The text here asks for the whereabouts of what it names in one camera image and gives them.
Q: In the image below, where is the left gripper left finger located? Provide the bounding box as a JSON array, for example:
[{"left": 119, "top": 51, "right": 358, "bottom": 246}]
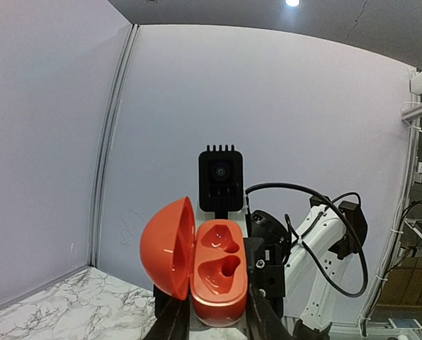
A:
[{"left": 149, "top": 297, "right": 190, "bottom": 340}]

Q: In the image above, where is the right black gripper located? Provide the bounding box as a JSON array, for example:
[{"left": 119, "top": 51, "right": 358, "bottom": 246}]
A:
[{"left": 153, "top": 236, "right": 286, "bottom": 319}]

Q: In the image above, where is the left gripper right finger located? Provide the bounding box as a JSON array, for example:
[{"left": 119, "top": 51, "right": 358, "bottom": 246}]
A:
[{"left": 246, "top": 283, "right": 292, "bottom": 340}]

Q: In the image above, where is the red earbud charging case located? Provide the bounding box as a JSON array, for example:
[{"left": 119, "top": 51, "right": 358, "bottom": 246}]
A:
[{"left": 139, "top": 197, "right": 249, "bottom": 327}]

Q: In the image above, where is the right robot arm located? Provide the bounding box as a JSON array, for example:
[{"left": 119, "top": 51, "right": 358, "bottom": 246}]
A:
[{"left": 140, "top": 196, "right": 367, "bottom": 339}]

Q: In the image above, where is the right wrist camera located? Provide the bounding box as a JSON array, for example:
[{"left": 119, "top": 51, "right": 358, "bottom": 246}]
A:
[{"left": 198, "top": 144, "right": 244, "bottom": 220}]

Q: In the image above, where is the left aluminium frame post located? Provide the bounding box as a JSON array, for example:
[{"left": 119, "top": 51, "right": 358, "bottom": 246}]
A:
[{"left": 87, "top": 24, "right": 139, "bottom": 268}]

